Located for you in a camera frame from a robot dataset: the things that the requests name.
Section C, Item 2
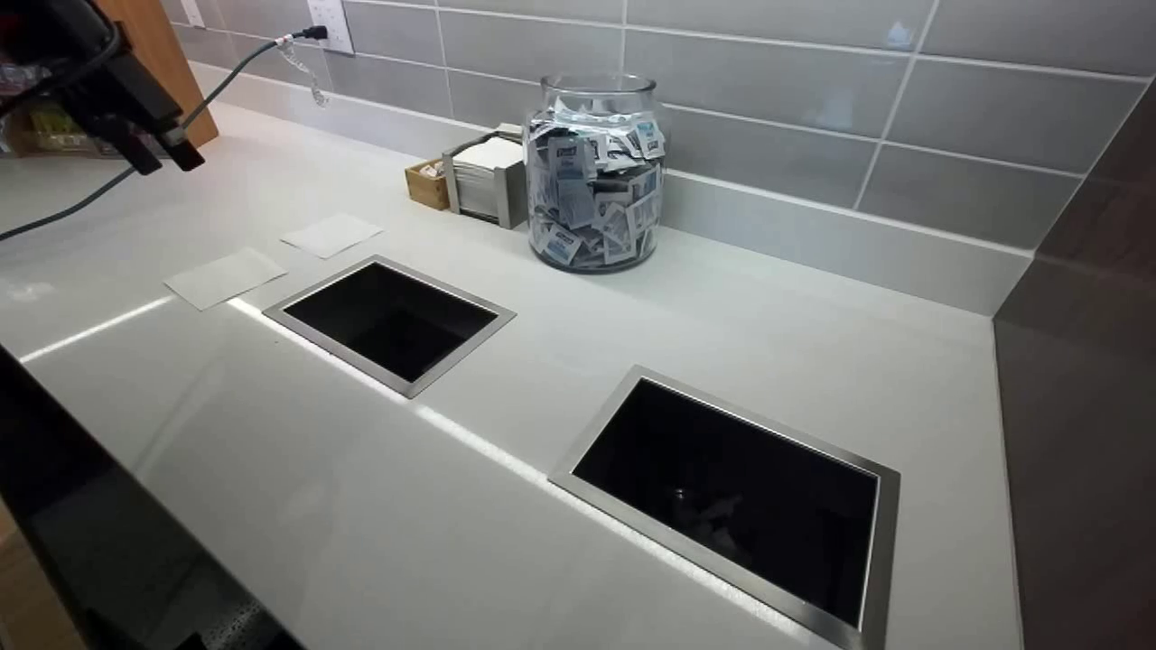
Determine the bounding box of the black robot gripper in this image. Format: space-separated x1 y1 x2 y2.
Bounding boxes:
0 0 206 178

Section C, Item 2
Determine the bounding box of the white paper towel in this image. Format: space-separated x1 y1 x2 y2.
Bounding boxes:
166 248 287 309

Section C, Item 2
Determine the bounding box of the left steel garbage chute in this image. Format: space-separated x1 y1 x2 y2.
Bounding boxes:
269 256 513 397

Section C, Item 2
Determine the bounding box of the steel garbage chute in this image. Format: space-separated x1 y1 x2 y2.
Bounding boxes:
269 256 513 397
548 369 900 650

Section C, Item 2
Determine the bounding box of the right steel garbage chute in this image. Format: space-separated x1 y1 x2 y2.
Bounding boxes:
548 369 900 650

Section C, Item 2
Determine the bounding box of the wooden cabinet panel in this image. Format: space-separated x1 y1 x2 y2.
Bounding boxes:
95 0 201 111

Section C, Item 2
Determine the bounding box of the wooden tray of packets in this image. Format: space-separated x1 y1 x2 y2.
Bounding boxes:
403 160 447 208

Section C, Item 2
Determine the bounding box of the white napkin dispenser box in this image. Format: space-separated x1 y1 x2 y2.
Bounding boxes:
447 138 529 227

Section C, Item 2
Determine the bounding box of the glass jar of packets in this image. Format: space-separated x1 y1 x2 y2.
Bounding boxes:
523 71 666 275

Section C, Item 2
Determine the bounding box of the black power cable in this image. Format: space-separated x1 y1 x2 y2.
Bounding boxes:
0 23 331 247

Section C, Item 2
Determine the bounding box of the white wall outlet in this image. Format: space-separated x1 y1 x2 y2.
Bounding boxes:
307 0 355 55

